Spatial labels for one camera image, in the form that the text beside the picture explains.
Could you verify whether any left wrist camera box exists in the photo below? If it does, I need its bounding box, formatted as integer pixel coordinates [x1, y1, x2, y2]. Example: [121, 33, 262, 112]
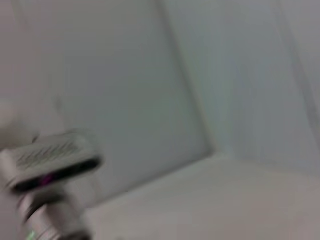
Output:
[0, 129, 104, 194]

